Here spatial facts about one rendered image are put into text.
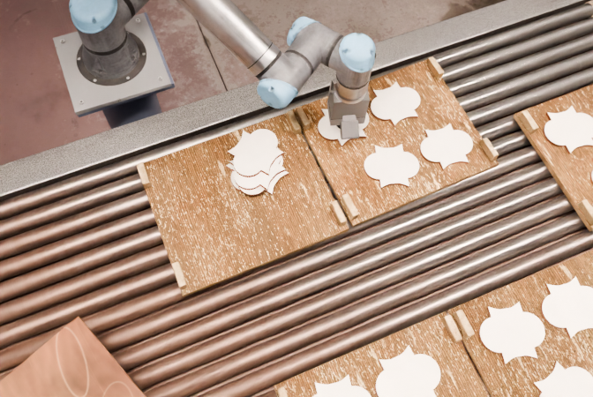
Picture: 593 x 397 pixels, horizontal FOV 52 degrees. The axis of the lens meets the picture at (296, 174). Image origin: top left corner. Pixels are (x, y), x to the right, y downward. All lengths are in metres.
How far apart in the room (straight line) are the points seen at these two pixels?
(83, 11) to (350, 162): 0.75
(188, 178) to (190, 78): 1.34
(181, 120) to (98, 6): 0.34
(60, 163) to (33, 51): 1.49
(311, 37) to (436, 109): 0.46
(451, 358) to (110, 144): 0.95
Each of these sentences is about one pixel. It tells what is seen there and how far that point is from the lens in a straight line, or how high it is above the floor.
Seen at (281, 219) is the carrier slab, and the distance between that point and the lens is 1.43.
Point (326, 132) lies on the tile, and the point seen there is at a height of 0.95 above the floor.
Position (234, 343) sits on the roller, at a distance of 1.38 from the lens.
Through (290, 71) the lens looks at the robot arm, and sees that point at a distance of 1.26.
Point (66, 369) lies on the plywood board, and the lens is 1.30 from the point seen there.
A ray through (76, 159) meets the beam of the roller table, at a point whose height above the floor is 0.92.
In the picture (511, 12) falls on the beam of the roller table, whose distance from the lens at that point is 1.92.
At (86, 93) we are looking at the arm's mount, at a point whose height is 0.89.
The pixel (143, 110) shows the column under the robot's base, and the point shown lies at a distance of 1.88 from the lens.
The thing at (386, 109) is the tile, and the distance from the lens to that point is 1.58.
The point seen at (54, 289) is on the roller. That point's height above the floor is 0.92.
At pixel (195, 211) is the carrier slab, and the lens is 1.45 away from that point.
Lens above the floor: 2.27
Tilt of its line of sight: 64 degrees down
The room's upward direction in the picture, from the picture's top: 4 degrees clockwise
